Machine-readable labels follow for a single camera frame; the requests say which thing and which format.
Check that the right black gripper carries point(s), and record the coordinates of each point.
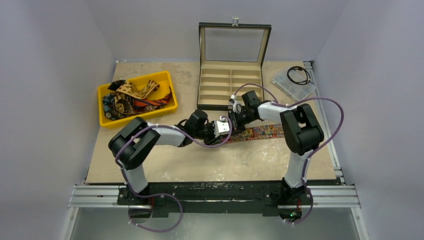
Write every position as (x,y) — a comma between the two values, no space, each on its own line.
(234,121)

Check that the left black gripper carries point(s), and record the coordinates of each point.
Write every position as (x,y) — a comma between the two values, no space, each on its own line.
(212,139)

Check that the colourful patterned tie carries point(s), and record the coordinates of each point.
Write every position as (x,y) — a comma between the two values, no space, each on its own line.
(271,131)

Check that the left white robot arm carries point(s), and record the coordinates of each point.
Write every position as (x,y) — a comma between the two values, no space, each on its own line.
(132,145)

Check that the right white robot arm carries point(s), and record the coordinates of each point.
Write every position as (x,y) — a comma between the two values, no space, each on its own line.
(302,131)

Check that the clear plastic box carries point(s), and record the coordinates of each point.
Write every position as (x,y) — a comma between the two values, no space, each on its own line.
(296,81)

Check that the black compartment display case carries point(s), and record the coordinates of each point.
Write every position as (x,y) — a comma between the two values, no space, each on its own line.
(231,58)

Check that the orange black striped tie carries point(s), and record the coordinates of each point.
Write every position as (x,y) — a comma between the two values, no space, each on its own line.
(149,105)

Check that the tan patterned tie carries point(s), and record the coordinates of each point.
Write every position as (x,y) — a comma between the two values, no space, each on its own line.
(128,88)

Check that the dark blue patterned tie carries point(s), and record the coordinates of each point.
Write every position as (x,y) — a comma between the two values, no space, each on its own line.
(117,105)

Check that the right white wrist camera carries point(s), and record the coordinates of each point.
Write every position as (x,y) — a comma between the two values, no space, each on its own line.
(236,106)

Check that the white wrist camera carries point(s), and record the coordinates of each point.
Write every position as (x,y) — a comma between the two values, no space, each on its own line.
(236,106)
(221,127)

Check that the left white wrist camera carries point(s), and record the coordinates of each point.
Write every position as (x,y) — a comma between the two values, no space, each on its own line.
(221,127)

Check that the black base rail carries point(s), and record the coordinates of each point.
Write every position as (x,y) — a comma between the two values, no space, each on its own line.
(272,198)

